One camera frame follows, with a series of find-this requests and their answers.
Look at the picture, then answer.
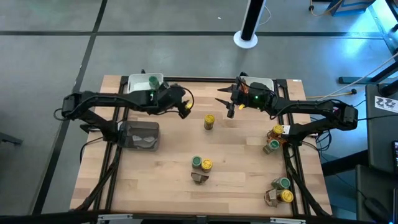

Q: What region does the black side desk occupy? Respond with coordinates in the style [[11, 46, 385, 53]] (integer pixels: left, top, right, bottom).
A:
[[356, 164, 398, 224]]

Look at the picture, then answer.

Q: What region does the white plastic bin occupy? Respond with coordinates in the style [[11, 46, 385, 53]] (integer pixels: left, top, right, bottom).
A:
[[127, 72, 165, 94], [239, 76, 275, 93]]

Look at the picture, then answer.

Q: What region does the black computer mouse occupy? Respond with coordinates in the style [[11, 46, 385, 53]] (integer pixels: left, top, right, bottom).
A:
[[363, 197, 389, 223]]

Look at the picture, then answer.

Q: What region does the dark grey plastic bin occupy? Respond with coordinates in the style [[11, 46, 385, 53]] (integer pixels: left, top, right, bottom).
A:
[[119, 120, 160, 152]]

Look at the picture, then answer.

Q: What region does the black post white round base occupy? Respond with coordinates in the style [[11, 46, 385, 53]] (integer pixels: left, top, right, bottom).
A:
[[233, 0, 268, 49]]

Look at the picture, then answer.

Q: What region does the black stand foot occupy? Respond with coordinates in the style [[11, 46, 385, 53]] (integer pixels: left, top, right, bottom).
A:
[[338, 62, 398, 85]]

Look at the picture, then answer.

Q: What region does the blue box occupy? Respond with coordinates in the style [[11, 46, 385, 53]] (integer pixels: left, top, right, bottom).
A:
[[329, 0, 376, 17]]

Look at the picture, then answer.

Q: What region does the yellow-lid spice jar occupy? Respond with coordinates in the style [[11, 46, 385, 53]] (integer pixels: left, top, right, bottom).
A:
[[277, 189, 295, 203], [203, 113, 216, 131], [269, 124, 284, 139], [200, 158, 214, 174]]

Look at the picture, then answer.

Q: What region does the dark furniture leg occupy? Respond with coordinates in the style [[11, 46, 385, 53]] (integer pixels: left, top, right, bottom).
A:
[[0, 132, 23, 146]]

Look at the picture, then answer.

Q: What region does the green-lid spice jar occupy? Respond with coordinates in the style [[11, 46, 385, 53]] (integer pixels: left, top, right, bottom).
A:
[[262, 139, 280, 156], [148, 75, 161, 91], [191, 155, 203, 170], [271, 176, 292, 190]]

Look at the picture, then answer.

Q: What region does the black crossbar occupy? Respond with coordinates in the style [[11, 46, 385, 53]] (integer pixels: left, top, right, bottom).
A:
[[0, 210, 398, 224]]

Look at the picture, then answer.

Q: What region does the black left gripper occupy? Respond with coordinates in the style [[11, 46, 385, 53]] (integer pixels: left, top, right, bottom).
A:
[[157, 84, 191, 119]]

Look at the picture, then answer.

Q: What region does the white sticker black print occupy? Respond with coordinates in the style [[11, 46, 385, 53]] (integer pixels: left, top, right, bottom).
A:
[[374, 95, 398, 113]]

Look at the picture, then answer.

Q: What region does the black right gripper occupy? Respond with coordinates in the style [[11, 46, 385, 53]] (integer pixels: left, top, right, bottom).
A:
[[215, 83, 253, 118]]

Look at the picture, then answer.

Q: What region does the yellow cable black plug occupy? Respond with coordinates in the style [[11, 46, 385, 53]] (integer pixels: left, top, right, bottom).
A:
[[306, 89, 357, 100]]

